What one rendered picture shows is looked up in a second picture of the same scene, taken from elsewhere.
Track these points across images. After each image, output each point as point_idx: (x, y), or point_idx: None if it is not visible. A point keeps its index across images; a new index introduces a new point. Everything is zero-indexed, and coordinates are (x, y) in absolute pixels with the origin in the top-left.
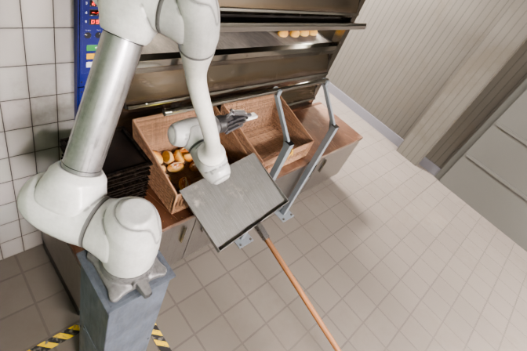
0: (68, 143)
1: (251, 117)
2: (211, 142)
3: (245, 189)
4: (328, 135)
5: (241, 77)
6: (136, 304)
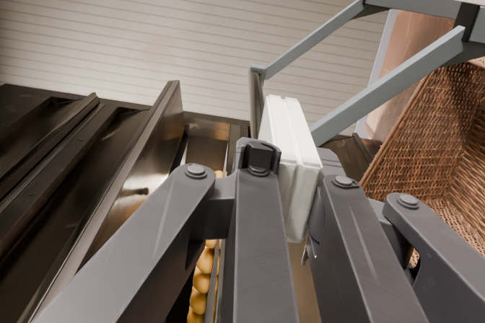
0: None
1: (277, 128)
2: None
3: None
4: (403, 0)
5: (310, 321)
6: None
